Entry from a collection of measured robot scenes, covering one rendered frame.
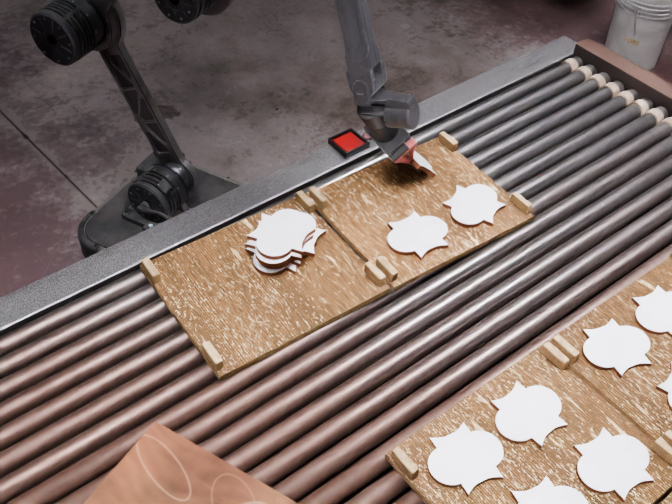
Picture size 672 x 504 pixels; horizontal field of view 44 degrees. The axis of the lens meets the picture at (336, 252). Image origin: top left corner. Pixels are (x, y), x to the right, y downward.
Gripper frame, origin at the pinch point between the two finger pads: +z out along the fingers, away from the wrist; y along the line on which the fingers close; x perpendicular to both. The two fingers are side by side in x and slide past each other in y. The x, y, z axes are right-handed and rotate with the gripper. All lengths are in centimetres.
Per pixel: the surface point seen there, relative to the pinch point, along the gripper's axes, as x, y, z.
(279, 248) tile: 33.8, -11.2, -18.6
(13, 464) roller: 91, -27, -45
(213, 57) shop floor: 23, 197, 119
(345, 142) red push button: 7.8, 18.2, 7.5
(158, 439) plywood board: 65, -43, -45
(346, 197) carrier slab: 16.6, 0.1, 0.0
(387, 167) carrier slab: 4.4, 4.1, 7.9
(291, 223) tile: 29.0, -5.9, -15.2
